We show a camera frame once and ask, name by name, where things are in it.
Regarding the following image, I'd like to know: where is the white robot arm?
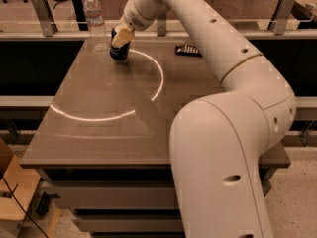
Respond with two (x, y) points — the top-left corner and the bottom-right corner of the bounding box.
(113, 0), (296, 238)

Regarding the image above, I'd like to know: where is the left metal bracket post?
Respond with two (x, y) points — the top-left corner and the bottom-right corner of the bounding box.
(31, 0), (57, 37)

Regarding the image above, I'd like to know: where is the middle metal bracket post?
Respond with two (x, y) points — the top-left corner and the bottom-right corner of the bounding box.
(157, 12), (166, 36)

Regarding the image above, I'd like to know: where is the black floor cable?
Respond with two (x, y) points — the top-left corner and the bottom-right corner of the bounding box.
(0, 173), (50, 238)

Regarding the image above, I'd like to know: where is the grey drawer cabinet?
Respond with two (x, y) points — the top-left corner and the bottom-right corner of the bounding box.
(39, 168), (277, 238)

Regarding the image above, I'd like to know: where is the dark snack bar packet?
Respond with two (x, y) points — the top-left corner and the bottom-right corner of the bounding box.
(174, 44), (201, 57)

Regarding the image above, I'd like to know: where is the clear plastic water bottle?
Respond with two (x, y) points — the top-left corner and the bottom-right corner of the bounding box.
(83, 0), (109, 53)

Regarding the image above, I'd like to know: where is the wooden box at left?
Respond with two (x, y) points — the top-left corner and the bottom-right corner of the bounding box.
(0, 139), (40, 238)

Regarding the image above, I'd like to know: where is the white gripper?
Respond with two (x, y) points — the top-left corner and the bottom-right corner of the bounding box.
(111, 0), (166, 48)

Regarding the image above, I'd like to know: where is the metal bracket post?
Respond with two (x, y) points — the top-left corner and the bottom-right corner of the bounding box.
(157, 12), (166, 36)
(31, 0), (57, 37)
(272, 0), (295, 35)

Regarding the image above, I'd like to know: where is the right metal bracket post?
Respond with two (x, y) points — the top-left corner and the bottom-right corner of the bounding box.
(272, 0), (295, 35)

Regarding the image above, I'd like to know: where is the blue pepsi can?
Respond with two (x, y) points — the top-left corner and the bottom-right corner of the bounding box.
(109, 26), (132, 61)

